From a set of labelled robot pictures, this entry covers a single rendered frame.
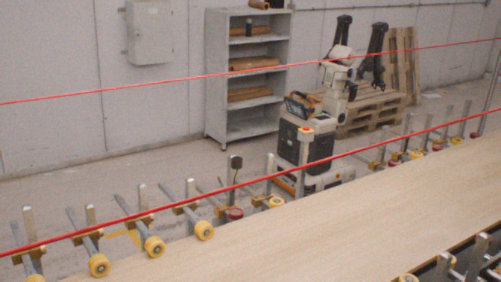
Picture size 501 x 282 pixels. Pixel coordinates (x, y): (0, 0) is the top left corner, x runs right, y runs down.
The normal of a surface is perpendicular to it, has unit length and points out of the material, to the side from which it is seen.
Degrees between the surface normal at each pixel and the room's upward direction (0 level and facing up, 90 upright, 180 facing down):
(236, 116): 90
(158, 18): 90
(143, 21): 90
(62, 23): 90
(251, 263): 0
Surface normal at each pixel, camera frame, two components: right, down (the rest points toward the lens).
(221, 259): 0.04, -0.92
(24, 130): 0.56, 0.35
